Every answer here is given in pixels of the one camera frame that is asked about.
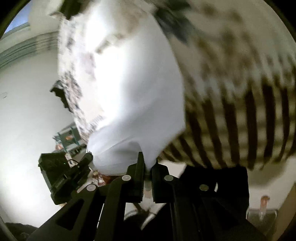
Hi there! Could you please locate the green metal shelf rack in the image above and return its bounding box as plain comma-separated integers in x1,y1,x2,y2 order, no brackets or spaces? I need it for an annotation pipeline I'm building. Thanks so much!
53,123,86,153

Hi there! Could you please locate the window with white frame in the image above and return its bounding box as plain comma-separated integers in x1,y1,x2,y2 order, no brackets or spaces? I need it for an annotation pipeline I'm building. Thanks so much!
4,1,32,37

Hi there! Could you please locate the green striped curtain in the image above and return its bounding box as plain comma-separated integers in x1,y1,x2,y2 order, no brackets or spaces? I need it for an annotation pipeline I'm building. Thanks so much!
1,32,58,69

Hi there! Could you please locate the white small garment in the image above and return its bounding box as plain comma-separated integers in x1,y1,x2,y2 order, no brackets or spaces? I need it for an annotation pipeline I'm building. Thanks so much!
58,0,187,176

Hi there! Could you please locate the floral plush bed blanket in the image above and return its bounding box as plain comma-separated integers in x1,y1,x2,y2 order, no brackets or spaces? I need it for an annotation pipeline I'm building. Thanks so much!
46,1,295,170

